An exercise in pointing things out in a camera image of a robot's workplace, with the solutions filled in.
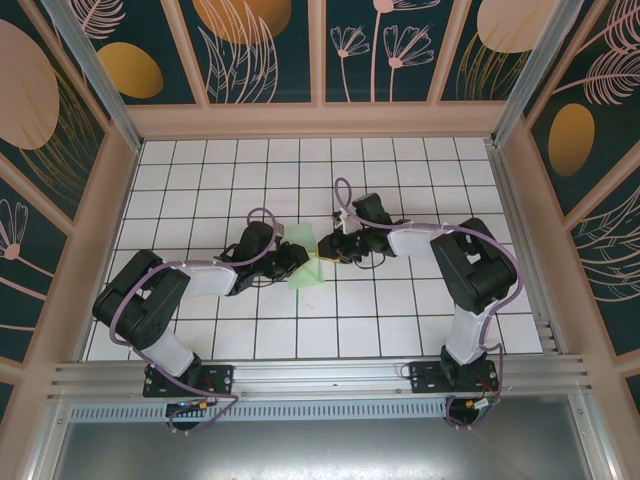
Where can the small circuit board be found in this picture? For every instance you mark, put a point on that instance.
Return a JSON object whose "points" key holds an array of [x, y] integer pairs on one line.
{"points": [[187, 407], [482, 404]]}

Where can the grey metal front plate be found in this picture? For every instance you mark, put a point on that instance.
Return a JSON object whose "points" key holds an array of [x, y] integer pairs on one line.
{"points": [[320, 450]]}

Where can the wall panel peach circle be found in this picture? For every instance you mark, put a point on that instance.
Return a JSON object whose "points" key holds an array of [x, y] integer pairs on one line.
{"points": [[500, 25]]}

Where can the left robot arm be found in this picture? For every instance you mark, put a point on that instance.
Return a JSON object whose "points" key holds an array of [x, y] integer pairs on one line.
{"points": [[210, 280]]}

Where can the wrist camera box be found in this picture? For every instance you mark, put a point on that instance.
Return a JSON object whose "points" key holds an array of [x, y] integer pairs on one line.
{"points": [[280, 229], [342, 220]]}

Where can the wall panel single pink flower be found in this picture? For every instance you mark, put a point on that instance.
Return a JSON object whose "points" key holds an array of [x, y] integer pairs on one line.
{"points": [[25, 280]]}

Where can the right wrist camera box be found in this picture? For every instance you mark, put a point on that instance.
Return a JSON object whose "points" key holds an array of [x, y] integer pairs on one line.
{"points": [[342, 220]]}

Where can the aluminium front rail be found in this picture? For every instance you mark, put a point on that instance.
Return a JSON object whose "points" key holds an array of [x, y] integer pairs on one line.
{"points": [[320, 375]]}

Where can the wall panel large peach oval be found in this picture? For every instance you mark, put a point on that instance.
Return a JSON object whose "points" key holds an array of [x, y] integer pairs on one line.
{"points": [[30, 100]]}

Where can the wall panel orange circle leaves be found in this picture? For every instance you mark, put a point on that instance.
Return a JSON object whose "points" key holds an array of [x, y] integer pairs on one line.
{"points": [[240, 20]]}

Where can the light green paper sheet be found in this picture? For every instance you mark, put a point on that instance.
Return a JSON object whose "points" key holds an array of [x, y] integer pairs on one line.
{"points": [[307, 280]]}

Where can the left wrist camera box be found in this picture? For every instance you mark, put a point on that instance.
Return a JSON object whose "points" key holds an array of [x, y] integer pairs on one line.
{"points": [[280, 229]]}

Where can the aluminium corner post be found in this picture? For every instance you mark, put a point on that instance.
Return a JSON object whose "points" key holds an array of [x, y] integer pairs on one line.
{"points": [[97, 70], [531, 70]]}

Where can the wall panel pink fern leaves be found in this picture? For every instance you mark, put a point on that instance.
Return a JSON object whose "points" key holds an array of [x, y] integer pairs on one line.
{"points": [[610, 260]]}

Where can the wall panel orange oval fern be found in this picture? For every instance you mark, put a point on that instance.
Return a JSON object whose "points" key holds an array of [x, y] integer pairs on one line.
{"points": [[572, 140]]}

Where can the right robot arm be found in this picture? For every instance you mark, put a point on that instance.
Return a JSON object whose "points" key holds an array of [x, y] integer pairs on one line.
{"points": [[412, 242]]}

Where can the aluminium side rail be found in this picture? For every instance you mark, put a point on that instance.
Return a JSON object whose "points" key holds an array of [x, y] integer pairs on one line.
{"points": [[526, 250]]}

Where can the wall panel pink flowers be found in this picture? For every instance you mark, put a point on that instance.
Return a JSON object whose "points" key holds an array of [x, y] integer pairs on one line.
{"points": [[360, 75]]}

